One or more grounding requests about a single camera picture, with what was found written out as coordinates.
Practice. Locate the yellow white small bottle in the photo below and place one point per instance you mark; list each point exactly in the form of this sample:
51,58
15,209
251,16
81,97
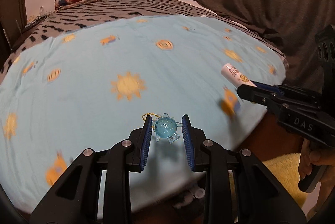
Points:
234,76

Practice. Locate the person right hand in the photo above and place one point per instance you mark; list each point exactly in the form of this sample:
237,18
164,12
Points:
317,157

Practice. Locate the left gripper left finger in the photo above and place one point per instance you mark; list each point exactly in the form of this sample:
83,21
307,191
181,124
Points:
95,187

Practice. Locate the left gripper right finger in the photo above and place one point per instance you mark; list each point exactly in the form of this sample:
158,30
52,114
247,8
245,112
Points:
239,187

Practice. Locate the blue translucent toy keychain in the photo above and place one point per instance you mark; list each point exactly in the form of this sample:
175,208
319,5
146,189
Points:
164,126

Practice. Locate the light blue patterned bedsheet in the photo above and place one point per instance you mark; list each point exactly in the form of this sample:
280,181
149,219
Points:
90,89

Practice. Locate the dark wooden wardrobe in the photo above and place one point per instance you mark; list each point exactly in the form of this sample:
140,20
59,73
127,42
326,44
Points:
13,19

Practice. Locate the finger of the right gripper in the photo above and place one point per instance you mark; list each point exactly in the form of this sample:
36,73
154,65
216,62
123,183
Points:
260,96
267,87

